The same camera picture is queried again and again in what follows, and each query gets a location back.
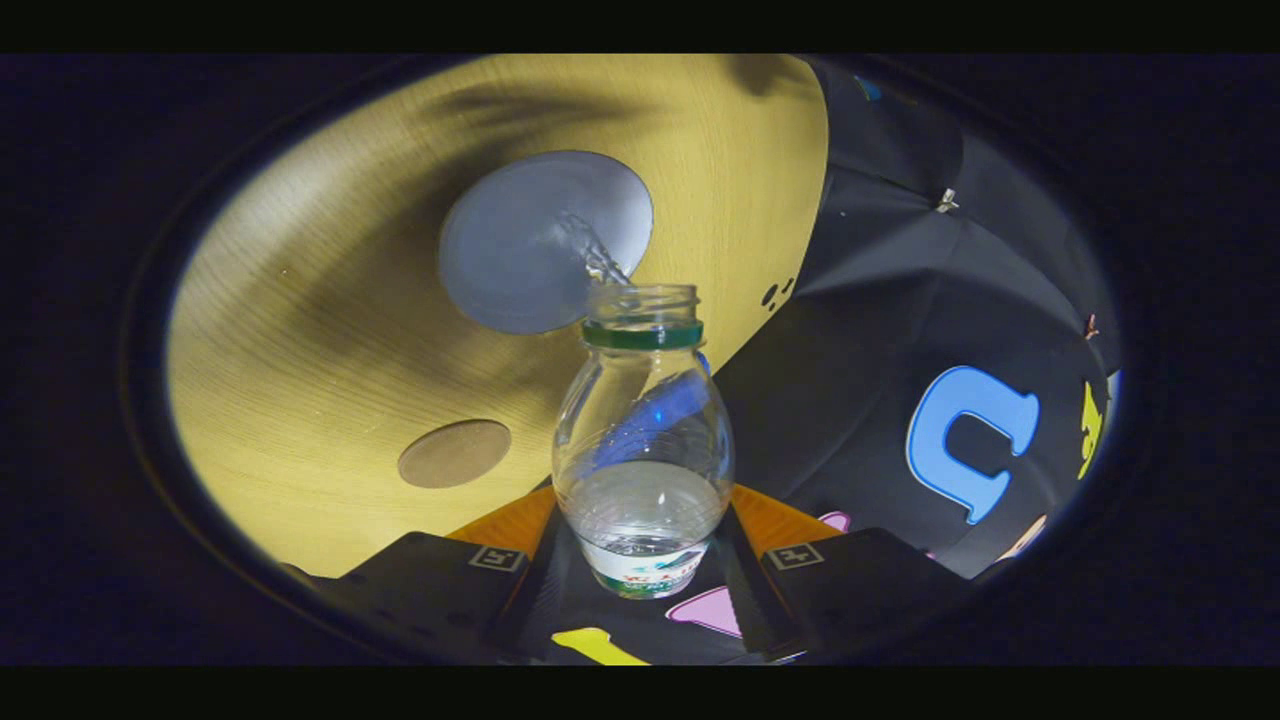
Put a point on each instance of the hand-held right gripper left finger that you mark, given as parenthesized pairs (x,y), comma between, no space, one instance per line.
(430,590)

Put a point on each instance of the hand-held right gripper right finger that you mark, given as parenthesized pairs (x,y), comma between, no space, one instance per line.
(860,590)

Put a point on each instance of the round brown coaster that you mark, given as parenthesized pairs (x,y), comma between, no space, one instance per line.
(455,453)

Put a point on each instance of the clear plastic water bottle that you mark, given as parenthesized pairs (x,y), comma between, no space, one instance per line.
(640,500)

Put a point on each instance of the white teacup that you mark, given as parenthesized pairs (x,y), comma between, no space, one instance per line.
(520,250)

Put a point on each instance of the black backdrop cloth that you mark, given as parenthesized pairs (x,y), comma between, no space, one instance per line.
(850,350)

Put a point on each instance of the red clip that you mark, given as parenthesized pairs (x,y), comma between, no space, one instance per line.
(1090,326)

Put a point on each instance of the silver metal clip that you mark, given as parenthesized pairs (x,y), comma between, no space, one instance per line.
(946,200)

